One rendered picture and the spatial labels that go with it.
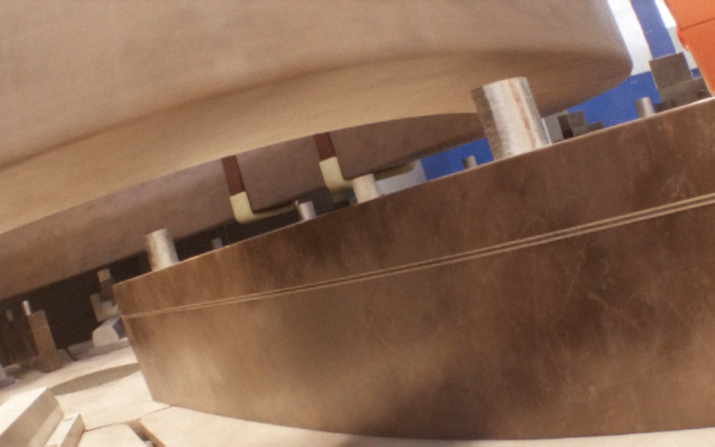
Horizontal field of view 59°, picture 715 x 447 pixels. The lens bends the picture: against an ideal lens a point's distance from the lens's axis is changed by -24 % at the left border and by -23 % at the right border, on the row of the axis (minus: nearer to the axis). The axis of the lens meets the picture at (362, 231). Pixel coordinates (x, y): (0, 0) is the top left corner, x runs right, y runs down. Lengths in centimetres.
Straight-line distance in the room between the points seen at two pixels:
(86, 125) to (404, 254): 50
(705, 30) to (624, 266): 31
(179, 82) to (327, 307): 54
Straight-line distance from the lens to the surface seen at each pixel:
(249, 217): 488
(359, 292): 117
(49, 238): 537
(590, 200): 84
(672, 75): 190
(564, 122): 389
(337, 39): 95
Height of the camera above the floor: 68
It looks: 2 degrees down
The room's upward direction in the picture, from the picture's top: 17 degrees counter-clockwise
